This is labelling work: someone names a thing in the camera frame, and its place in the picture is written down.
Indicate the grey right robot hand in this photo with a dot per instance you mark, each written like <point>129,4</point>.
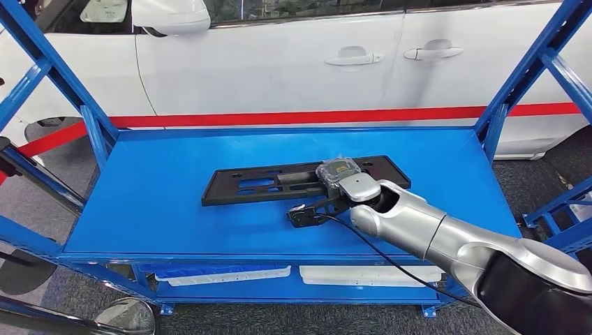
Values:
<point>335,171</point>

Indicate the black plastic plate part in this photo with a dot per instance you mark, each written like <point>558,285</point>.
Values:
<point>391,173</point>

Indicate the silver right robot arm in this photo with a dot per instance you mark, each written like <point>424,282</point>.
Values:
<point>407,222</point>

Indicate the blue metal shelf rack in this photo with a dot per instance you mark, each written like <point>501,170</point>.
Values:
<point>569,233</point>
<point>231,222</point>

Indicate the red barrier belt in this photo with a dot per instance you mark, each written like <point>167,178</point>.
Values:
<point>277,118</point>
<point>55,138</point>

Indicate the white plastic bin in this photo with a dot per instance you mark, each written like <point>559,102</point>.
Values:
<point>370,276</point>
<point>222,279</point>

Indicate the white car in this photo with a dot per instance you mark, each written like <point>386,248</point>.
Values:
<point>277,69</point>

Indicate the blue plastic bin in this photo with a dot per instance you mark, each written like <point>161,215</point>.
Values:
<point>208,269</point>

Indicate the white car side mirror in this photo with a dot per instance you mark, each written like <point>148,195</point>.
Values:
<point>171,16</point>

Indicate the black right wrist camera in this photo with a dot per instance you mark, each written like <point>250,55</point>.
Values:
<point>303,218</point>

